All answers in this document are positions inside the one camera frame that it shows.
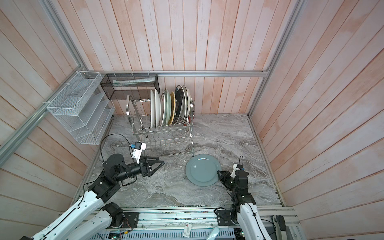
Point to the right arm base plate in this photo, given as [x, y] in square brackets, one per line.
[224, 217]

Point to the white plate black rings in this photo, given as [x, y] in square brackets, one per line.
[152, 108]

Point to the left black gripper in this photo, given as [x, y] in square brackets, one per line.
[148, 171]

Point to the green rim white plate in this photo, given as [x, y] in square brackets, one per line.
[184, 111]

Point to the white wire mesh shelf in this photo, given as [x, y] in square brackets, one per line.
[84, 113]

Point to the grey green large plate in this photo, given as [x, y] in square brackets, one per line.
[201, 170]

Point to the yellow woven bamboo tray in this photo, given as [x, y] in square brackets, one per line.
[172, 106]

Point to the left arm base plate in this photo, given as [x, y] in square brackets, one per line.
[130, 220]

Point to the orange sunburst plate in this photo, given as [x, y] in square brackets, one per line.
[163, 109]
[157, 108]

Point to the dark blue glazed plate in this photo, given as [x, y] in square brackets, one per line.
[179, 98]

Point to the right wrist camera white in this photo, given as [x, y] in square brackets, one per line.
[236, 167]

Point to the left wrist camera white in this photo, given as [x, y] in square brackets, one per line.
[137, 149]

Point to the silver metal dish rack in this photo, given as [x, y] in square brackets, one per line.
[161, 141]

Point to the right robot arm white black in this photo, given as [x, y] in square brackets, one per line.
[243, 209]

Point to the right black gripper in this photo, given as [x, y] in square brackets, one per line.
[223, 177]

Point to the black mesh wall basket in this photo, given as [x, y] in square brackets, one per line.
[118, 86]

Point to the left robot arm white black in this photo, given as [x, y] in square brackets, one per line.
[92, 212]

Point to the cream floral plate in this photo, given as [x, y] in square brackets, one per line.
[190, 104]

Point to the light green flower plate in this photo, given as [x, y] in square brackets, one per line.
[168, 108]

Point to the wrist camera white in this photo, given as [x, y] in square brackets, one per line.
[137, 149]
[236, 167]

